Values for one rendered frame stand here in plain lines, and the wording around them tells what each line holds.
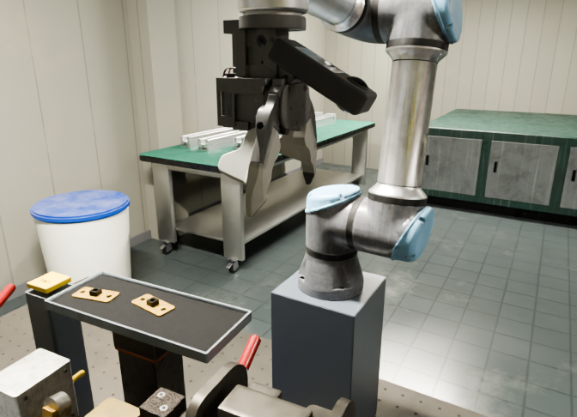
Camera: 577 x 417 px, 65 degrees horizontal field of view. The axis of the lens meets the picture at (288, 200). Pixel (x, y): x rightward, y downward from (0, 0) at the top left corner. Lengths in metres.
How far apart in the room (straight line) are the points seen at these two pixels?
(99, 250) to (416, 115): 2.44
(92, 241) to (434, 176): 3.63
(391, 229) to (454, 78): 6.64
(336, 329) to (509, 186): 4.31
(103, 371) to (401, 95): 1.16
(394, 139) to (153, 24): 3.28
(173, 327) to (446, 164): 4.60
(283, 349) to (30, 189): 2.80
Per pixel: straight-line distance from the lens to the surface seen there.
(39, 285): 1.06
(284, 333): 1.07
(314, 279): 1.00
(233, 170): 0.48
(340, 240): 0.95
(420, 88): 0.90
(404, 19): 0.91
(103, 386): 1.50
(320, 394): 1.11
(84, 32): 3.86
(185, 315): 0.86
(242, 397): 0.63
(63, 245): 3.05
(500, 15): 7.41
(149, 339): 0.81
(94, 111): 3.87
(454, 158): 5.19
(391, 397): 1.40
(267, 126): 0.46
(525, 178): 5.15
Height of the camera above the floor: 1.60
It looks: 18 degrees down
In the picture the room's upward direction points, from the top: straight up
